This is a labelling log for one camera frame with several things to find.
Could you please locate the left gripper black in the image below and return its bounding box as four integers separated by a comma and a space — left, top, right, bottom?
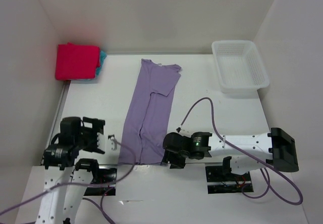
75, 117, 105, 152

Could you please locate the lavender t shirt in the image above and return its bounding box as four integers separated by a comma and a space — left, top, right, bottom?
118, 59, 181, 164

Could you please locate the magenta t shirt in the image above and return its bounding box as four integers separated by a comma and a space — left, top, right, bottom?
55, 43, 100, 81

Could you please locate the cyan t shirt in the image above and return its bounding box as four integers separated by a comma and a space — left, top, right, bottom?
95, 50, 107, 77

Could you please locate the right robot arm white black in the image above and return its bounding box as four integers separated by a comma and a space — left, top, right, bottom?
162, 128, 299, 180

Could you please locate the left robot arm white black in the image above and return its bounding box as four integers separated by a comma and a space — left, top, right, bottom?
36, 117, 105, 223

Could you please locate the white plastic basket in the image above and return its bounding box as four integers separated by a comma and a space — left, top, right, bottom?
211, 40, 270, 94

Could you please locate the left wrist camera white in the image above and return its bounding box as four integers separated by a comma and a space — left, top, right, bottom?
97, 133, 118, 153

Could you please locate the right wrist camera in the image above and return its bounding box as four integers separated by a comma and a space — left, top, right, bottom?
176, 126, 192, 137

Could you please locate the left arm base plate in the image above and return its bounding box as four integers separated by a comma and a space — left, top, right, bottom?
84, 166, 117, 196

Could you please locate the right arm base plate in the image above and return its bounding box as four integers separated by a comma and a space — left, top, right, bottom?
205, 164, 253, 194

